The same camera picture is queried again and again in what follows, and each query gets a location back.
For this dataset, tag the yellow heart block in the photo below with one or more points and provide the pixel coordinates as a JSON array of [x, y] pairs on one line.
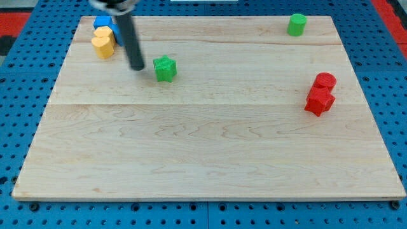
[[103, 46]]

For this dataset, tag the silver rod mount flange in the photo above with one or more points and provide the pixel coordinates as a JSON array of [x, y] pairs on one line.
[[114, 7]]

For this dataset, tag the red cylinder block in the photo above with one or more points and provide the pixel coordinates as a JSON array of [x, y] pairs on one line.
[[325, 80]]

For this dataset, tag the green star block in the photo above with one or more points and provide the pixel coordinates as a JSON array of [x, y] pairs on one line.
[[165, 68]]

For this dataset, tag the green cylinder block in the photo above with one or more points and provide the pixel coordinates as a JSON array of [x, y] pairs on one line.
[[297, 23]]

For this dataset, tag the red star block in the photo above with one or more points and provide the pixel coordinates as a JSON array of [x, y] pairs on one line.
[[319, 100]]

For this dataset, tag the blue cube block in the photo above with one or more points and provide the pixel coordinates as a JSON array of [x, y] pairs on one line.
[[101, 21]]

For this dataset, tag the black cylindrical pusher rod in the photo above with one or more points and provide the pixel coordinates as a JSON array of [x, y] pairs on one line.
[[130, 41]]

